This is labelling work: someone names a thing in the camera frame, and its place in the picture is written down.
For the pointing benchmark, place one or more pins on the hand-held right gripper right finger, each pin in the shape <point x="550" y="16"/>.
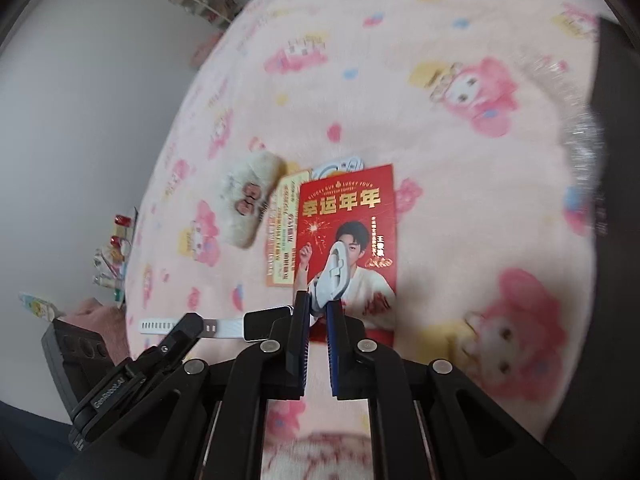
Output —
<point x="334" y="360"/>

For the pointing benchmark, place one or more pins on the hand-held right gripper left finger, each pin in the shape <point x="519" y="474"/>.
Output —
<point x="300" y="350"/>

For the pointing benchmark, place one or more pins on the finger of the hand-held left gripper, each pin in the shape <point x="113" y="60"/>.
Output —
<point x="187" y="327"/>

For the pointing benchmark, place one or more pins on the white band smartwatch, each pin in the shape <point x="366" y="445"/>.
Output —
<point x="265" y="324"/>

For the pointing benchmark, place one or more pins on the white plush toy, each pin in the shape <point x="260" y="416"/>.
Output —
<point x="235" y="220"/>

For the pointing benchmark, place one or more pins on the yellow green printed card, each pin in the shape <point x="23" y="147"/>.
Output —
<point x="285" y="230"/>

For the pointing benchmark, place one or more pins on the red printed card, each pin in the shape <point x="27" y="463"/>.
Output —
<point x="360" y="200"/>

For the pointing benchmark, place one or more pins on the cartoon print card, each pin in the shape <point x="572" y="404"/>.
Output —
<point x="345" y="165"/>

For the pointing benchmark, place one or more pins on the black cardboard box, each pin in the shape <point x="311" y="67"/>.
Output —
<point x="617" y="160"/>

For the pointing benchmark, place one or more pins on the pink fluffy cloth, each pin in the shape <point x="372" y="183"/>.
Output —
<point x="92" y="322"/>

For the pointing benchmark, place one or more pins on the small colourful trinkets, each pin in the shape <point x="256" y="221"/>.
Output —
<point x="112" y="260"/>

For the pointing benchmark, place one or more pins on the pink round cushion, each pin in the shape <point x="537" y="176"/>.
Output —
<point x="206" y="51"/>

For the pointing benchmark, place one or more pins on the pink cartoon printed blanket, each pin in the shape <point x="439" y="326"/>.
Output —
<point x="400" y="85"/>

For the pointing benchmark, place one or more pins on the silver tinsel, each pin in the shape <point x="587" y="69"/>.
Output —
<point x="585" y="130"/>

